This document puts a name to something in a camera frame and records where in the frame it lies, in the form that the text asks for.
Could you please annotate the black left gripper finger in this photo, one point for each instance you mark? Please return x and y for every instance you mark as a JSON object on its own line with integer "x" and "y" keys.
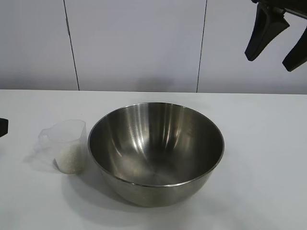
{"x": 3, "y": 127}

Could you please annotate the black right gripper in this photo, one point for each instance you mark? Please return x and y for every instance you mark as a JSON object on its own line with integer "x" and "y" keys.
{"x": 292, "y": 3}

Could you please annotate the white rice grains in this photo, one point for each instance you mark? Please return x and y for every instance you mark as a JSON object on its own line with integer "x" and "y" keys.
{"x": 69, "y": 160}

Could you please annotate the clear plastic measuring cup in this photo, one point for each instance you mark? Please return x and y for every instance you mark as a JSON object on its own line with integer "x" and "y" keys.
{"x": 79, "y": 134}

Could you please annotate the stainless steel mixing bowl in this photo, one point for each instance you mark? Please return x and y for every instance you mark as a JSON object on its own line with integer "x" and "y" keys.
{"x": 156, "y": 148}

